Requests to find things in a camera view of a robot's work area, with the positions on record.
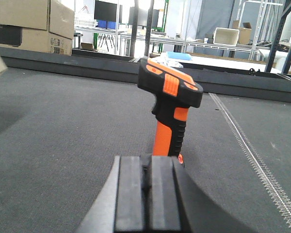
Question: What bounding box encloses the black computer monitor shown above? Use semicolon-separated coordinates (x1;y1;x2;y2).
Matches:
94;0;117;22

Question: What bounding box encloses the small brown box on shelf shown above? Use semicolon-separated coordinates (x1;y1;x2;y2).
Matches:
232;20;252;45

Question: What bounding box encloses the blue plastic tray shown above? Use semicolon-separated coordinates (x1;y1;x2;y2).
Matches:
166;51;192;61

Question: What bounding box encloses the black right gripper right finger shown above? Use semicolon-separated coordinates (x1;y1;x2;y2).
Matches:
149;156;181;232

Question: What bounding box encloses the white plastic bin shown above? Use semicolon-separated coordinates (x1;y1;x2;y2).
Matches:
213;28;240;46

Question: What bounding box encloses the upper stacked cardboard carton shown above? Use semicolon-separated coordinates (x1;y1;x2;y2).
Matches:
0;0;74;39

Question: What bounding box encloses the metal shelf rack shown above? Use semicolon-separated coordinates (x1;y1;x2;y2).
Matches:
186;0;284;59

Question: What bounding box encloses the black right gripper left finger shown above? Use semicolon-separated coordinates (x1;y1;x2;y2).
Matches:
114;156;145;232

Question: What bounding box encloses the orange black barcode scanner gun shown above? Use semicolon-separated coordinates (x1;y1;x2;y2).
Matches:
137;57;203;165

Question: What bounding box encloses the dark grey conveyor side rail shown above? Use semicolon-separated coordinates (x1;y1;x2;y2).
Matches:
0;47;291;103

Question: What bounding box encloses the white table top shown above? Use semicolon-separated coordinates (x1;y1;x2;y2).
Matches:
151;52;282;73

